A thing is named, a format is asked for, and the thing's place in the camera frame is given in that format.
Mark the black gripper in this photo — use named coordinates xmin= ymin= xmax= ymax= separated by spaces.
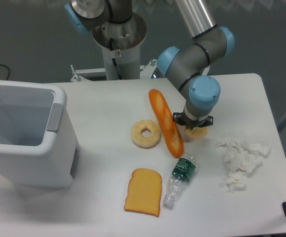
xmin=172 ymin=112 xmax=213 ymax=130

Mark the round knotted bread roll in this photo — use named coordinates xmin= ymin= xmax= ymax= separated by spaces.
xmin=185 ymin=127 xmax=208 ymax=139

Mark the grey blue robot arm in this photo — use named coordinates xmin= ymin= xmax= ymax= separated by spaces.
xmin=65 ymin=0 xmax=235 ymax=129

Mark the toast bread slice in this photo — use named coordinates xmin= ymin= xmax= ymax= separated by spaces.
xmin=123 ymin=168 xmax=162 ymax=217

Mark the orange baguette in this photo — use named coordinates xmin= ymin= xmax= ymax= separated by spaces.
xmin=149 ymin=89 xmax=184 ymax=158

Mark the clear plastic bottle green label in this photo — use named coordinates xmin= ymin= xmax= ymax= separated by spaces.
xmin=163 ymin=153 xmax=197 ymax=209

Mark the crumpled white paper tissue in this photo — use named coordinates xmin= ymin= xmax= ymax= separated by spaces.
xmin=216 ymin=137 xmax=271 ymax=193

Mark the white grey bin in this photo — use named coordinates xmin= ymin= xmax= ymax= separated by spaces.
xmin=0 ymin=80 xmax=80 ymax=188

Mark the ring shaped donut bread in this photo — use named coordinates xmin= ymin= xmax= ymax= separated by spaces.
xmin=130 ymin=119 xmax=161 ymax=149

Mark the white metal base frame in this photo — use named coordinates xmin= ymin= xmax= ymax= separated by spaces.
xmin=70 ymin=59 xmax=164 ymax=82

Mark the black cable on pedestal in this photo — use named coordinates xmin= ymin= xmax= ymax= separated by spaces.
xmin=109 ymin=37 xmax=123 ymax=80

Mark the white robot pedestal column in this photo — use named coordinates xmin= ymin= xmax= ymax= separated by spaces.
xmin=92 ymin=13 xmax=147 ymax=73

